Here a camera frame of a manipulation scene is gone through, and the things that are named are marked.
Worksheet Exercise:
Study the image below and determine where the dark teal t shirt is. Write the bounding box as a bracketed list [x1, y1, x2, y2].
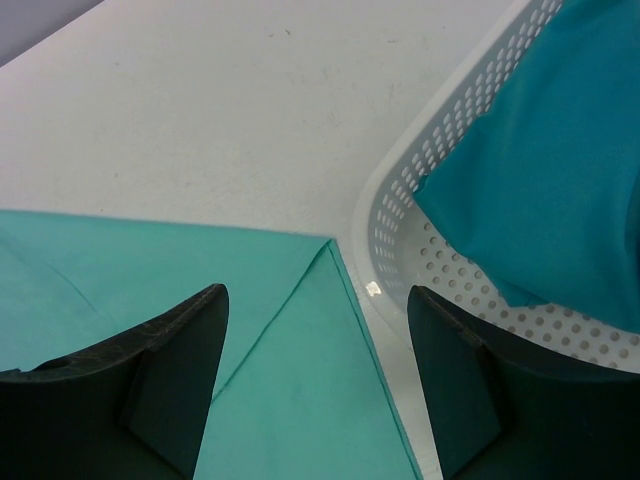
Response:
[415, 1, 639, 332]

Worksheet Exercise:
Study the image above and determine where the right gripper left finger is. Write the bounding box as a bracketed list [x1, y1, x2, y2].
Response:
[1, 284, 229, 479]

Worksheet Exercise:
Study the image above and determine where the mint green t shirt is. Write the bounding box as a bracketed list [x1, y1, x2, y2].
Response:
[1, 211, 420, 479]

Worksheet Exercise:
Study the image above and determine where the white perforated plastic basket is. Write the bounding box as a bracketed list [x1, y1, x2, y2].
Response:
[354, 1, 639, 479]

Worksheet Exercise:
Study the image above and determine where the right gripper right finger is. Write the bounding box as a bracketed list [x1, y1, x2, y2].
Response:
[407, 286, 639, 479]

